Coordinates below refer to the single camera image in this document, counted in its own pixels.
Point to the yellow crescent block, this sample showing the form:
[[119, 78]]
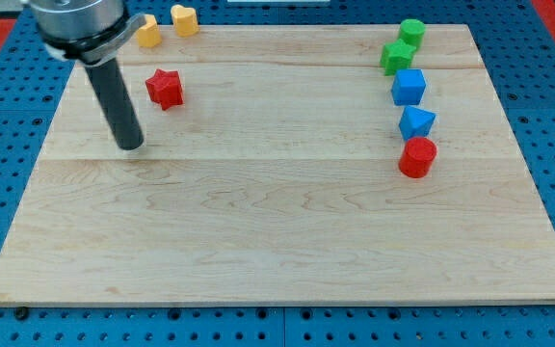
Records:
[[148, 35]]

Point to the red cylinder block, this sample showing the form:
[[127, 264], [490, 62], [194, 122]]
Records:
[[417, 158]]

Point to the blue perforated base mat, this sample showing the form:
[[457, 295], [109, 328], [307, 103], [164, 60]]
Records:
[[519, 53]]

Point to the blue triangle block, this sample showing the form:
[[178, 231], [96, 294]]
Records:
[[416, 122]]

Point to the green cylinder block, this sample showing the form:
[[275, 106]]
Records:
[[412, 32]]

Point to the blue cube block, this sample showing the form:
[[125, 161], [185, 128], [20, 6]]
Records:
[[408, 87]]

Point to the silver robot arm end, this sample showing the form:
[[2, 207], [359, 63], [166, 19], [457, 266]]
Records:
[[88, 31]]

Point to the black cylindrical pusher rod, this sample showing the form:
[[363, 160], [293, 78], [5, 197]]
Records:
[[116, 105]]

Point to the green star block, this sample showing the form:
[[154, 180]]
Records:
[[396, 55]]

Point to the wooden board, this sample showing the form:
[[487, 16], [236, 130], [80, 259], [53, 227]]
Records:
[[276, 183]]

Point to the yellow heart block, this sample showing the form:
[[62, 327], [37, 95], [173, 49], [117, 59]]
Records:
[[185, 20]]

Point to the red star block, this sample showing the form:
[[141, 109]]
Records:
[[165, 88]]

